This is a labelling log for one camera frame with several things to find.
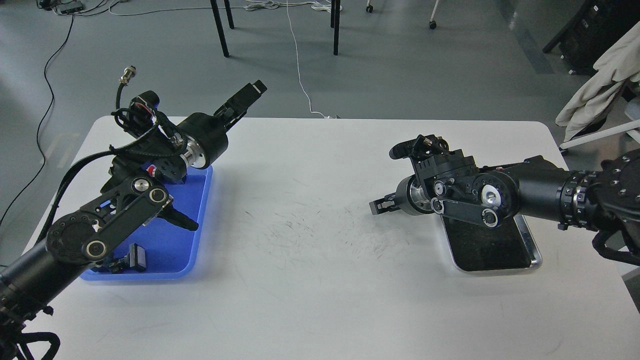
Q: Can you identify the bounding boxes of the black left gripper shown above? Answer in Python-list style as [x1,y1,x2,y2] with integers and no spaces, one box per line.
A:
[178,80,268,170]

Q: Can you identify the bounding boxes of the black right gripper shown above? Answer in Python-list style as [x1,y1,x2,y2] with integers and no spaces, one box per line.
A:
[369,176,434,216]

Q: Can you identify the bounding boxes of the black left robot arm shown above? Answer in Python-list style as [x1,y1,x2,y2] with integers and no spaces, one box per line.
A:
[1,66,267,360]

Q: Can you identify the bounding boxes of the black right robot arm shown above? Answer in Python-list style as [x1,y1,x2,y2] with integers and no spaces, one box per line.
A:
[369,134,640,265]

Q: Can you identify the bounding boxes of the silver metal tray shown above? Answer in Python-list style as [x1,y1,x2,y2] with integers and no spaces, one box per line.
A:
[441,214,543,276]

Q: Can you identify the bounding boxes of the blue plastic tray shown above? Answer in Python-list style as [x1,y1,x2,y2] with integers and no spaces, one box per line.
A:
[80,167,214,281]

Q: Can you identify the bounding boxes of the black table leg left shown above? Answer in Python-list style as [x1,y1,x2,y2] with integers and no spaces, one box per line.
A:
[210,0,235,59]

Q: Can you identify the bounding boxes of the black table leg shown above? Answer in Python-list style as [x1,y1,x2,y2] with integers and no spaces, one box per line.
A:
[210,0,235,59]
[330,0,342,56]

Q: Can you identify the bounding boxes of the red emergency stop button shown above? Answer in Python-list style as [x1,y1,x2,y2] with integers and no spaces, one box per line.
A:
[143,164,187,185]

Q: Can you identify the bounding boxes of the black table leg right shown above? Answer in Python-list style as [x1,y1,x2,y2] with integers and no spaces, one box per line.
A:
[330,0,342,56]

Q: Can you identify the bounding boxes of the beige cloth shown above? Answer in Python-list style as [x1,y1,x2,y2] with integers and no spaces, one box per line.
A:
[555,23,640,141]

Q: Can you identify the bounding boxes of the black cabinet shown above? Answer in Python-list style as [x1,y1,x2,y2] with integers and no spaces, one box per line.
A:
[542,0,640,76]

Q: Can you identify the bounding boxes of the white floor cable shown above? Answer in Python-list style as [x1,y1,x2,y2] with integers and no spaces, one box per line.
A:
[245,0,343,120]

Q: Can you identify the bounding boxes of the black floor cable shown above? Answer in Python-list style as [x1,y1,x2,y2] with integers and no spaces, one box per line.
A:
[0,0,121,226]

